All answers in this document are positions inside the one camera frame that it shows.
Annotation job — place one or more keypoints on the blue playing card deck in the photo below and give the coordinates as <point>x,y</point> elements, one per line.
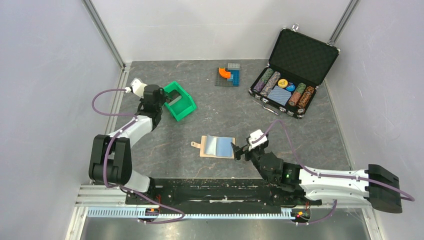
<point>279,95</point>

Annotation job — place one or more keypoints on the beige leather card holder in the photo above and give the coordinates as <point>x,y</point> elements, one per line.
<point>215,147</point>

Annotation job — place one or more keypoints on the pink grey chip stack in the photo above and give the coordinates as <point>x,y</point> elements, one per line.
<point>270,84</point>

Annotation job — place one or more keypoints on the purple green chip stack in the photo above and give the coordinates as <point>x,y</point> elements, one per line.
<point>263,80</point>

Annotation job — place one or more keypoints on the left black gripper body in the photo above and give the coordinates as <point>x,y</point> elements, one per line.
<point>163,99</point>

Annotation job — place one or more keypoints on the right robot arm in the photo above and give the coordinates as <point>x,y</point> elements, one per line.
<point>375,186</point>

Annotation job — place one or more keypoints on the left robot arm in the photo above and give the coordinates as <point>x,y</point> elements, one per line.
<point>111,154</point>

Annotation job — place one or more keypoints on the green plastic bin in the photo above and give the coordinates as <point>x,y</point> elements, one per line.
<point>183,107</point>

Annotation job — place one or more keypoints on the blue lego bricks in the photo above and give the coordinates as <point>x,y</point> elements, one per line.
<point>234,79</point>

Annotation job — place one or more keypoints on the blue dealer chip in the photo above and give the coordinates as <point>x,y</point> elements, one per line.
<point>290,87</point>

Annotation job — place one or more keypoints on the orange black chip stack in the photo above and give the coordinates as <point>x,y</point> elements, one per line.
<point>305,98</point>

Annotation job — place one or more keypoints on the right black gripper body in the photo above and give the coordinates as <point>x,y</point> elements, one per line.
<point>254,154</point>

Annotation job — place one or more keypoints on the green red chip stack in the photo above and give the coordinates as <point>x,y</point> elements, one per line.
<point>297,94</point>

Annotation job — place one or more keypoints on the grey lego baseplate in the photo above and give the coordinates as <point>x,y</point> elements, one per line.
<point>221,82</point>

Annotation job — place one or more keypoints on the dark card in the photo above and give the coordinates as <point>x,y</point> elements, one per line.
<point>171,100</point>

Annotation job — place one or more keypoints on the white slotted cable duct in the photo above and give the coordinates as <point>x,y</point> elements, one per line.
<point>138,212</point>

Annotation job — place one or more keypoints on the yellow dealer chip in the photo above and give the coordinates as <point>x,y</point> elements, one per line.
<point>283,83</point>

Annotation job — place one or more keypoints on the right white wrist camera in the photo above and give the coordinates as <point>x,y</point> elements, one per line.
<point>255,139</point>

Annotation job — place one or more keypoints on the black poker chip case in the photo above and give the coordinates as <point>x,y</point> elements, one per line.
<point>300,59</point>

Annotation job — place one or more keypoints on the grey lego brick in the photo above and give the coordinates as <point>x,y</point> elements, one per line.
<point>233,66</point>

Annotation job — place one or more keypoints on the orange curved lego piece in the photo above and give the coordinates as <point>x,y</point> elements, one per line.
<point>224,73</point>

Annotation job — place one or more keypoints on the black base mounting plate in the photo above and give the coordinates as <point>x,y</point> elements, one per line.
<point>223,196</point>

